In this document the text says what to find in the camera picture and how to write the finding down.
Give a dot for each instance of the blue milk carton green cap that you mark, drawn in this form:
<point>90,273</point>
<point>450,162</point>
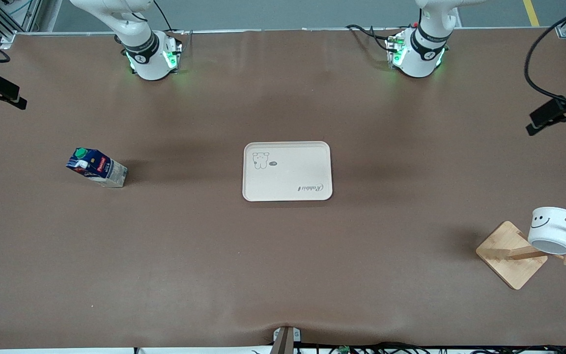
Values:
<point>99,168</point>

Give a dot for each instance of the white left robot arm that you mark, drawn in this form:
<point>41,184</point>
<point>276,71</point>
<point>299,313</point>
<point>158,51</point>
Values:
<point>418,60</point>

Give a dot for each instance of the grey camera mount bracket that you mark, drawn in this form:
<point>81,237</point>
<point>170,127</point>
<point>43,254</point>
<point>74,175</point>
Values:
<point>285,339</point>

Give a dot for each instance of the beige rabbit print tray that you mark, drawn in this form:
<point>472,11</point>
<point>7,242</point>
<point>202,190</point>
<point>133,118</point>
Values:
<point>288,172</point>

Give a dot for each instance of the wooden mug tree stand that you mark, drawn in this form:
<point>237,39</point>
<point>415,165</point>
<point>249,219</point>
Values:
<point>511,258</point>

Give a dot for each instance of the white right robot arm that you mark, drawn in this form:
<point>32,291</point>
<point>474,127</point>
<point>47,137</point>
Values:
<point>148,61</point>

